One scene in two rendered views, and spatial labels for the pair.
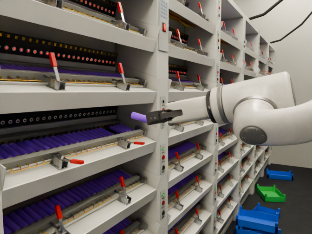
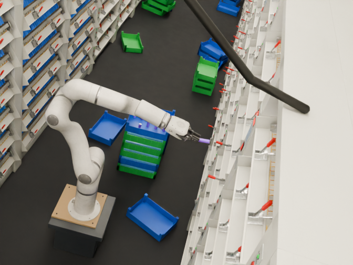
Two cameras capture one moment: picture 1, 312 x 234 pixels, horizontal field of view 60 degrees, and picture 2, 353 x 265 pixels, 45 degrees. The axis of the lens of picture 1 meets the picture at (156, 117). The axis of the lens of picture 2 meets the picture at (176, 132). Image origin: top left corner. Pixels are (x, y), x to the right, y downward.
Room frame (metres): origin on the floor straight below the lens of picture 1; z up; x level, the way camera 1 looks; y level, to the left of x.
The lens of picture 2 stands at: (2.06, -0.86, 2.37)
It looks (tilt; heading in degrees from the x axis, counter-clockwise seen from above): 39 degrees down; 151
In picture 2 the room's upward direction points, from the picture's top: 18 degrees clockwise
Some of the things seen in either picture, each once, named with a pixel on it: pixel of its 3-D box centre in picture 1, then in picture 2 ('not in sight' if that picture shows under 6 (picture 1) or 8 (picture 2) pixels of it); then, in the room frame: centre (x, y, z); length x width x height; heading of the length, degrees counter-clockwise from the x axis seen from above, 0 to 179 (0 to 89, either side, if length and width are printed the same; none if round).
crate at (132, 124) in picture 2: not in sight; (148, 123); (-0.13, 0.10, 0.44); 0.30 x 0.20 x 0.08; 67
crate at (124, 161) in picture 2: not in sight; (140, 154); (-0.13, 0.10, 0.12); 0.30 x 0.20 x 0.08; 67
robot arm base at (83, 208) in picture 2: not in sight; (85, 198); (0.47, -0.43, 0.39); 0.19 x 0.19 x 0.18
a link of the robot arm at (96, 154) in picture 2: not in sight; (91, 169); (0.43, -0.42, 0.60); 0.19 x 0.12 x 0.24; 155
